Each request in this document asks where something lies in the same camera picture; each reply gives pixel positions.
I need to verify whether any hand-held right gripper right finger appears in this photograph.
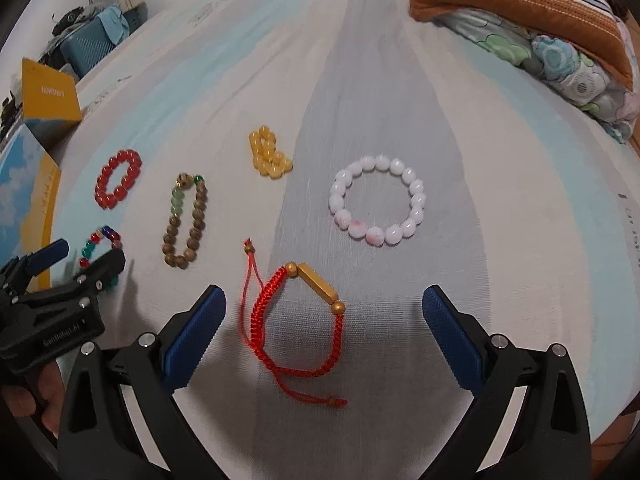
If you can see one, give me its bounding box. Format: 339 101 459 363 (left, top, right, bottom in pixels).
421 284 593 480

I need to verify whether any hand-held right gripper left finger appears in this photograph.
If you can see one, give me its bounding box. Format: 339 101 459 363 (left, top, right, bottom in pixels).
57 284 228 480

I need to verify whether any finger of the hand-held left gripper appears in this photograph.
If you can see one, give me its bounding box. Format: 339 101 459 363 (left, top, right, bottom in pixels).
22 238 71 277
72 248 127 297

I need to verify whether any multicoloured glass bead bracelet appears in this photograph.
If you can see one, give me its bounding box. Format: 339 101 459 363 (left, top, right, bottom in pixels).
77 226 123 293

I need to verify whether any printed cardboard box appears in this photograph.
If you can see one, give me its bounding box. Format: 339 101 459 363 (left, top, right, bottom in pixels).
0 57 83 291

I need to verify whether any red bead bracelet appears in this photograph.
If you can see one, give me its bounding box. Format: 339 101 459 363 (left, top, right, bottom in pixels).
95 149 143 211

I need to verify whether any wooden and green bead bracelet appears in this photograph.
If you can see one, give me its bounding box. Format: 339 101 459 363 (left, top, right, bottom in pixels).
161 173 209 270

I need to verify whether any red cord bracelet gold bar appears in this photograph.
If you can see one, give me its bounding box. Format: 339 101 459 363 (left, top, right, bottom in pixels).
241 240 348 410

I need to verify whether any white bead bracelet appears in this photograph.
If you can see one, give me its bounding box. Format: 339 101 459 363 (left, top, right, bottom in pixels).
328 155 427 247

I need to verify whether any yellow bead bracelet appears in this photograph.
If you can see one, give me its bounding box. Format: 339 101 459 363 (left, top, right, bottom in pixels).
248 126 295 180

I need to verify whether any person's left hand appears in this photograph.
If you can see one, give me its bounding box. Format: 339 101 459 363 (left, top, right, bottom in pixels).
0 360 68 441

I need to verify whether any teal suitcase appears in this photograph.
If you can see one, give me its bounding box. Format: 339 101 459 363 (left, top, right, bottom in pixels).
59 7 148 81

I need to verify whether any teal cloth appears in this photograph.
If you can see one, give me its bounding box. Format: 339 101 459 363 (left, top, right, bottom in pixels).
97 2 132 46

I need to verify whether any striped bed sheet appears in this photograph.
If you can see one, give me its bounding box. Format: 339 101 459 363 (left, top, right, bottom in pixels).
0 0 640 480

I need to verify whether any floral blanket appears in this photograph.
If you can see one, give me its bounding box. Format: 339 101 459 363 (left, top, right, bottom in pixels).
440 7 640 143

